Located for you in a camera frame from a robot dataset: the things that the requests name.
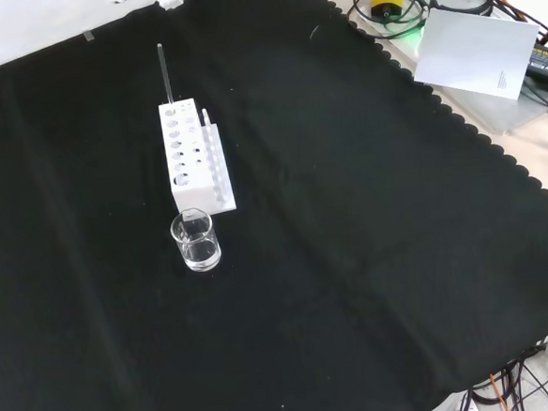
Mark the clear glass rod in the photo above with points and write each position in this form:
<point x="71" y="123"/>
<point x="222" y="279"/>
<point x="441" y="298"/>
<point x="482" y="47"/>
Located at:
<point x="165" y="72"/>

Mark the white test tube rack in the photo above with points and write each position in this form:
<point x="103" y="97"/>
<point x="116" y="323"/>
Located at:
<point x="198" y="180"/>

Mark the clear cloth clip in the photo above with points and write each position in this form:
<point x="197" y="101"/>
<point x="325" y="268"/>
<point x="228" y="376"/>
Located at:
<point x="88" y="36"/>

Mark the clear glass beaker with water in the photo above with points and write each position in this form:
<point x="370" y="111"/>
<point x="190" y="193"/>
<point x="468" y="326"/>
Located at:
<point x="202" y="255"/>

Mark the black bench cloth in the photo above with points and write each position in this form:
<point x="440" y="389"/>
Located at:
<point x="349" y="209"/>

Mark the pale board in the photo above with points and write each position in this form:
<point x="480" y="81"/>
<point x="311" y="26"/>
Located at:
<point x="475" y="50"/>

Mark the black power adapter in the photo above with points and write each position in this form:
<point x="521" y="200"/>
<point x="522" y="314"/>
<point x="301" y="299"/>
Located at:
<point x="546" y="62"/>

